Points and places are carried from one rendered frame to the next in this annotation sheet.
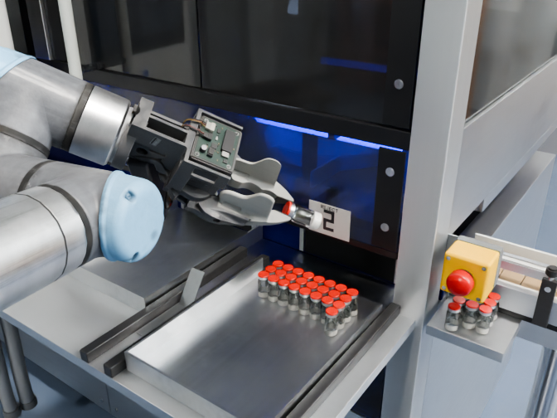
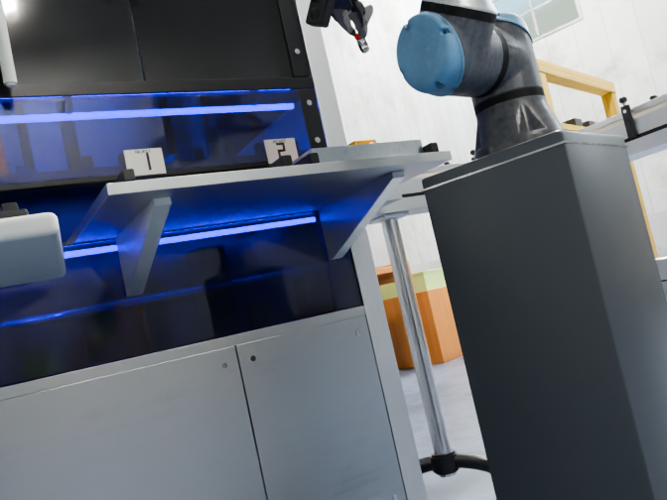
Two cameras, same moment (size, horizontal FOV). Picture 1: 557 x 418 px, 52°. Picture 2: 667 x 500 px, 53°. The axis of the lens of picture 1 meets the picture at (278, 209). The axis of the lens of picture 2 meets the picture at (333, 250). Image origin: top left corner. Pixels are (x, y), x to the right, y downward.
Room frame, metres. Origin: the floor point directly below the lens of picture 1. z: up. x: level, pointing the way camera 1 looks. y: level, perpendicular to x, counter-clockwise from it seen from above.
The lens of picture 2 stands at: (0.16, 1.37, 0.61)
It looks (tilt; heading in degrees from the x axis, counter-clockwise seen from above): 5 degrees up; 295
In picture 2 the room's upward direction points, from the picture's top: 13 degrees counter-clockwise
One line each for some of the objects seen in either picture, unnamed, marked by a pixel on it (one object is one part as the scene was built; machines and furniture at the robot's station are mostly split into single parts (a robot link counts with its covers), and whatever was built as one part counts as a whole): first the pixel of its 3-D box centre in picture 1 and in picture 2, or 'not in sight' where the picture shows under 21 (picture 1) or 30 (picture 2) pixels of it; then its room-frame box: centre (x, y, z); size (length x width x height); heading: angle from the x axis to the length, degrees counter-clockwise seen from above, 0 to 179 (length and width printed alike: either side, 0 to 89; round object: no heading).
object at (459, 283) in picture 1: (461, 281); not in sight; (0.75, -0.28, 1.00); 0.04 x 0.04 x 0.04; 54
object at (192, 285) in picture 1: (171, 301); not in sight; (0.82, 0.18, 0.91); 0.14 x 0.03 x 0.06; 145
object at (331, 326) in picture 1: (331, 322); not in sight; (0.77, -0.09, 0.91); 0.02 x 0.02 x 0.05
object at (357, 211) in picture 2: not in sight; (362, 219); (0.72, -0.06, 0.80); 0.34 x 0.03 x 0.13; 144
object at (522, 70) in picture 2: not in sight; (496, 61); (0.32, 0.23, 0.96); 0.13 x 0.12 x 0.14; 66
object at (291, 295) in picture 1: (299, 298); not in sight; (0.83, -0.04, 0.91); 0.18 x 0.02 x 0.05; 54
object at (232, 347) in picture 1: (261, 335); (331, 176); (0.74, 0.03, 0.90); 0.34 x 0.26 x 0.04; 144
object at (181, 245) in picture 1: (163, 245); not in sight; (1.03, 0.24, 0.90); 0.34 x 0.26 x 0.04; 144
